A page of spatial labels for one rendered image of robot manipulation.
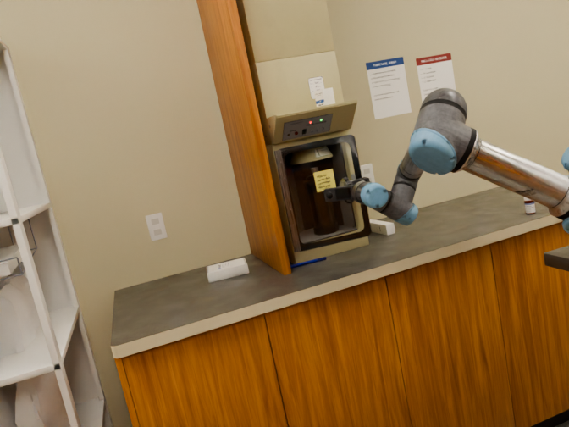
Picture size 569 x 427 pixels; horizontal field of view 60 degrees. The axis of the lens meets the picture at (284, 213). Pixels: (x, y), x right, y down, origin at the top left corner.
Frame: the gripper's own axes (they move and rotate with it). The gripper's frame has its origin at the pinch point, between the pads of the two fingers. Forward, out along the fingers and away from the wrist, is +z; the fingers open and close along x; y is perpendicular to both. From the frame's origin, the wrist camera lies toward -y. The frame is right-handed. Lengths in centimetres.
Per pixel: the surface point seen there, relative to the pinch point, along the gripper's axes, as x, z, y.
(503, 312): -59, -9, 52
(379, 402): -76, -19, -5
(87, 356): -50, 28, -113
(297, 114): 29.6, -4.4, -11.6
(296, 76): 43.8, 7.7, -6.9
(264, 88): 41.5, 5.4, -20.0
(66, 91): 58, 36, -96
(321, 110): 29.5, -2.7, -2.5
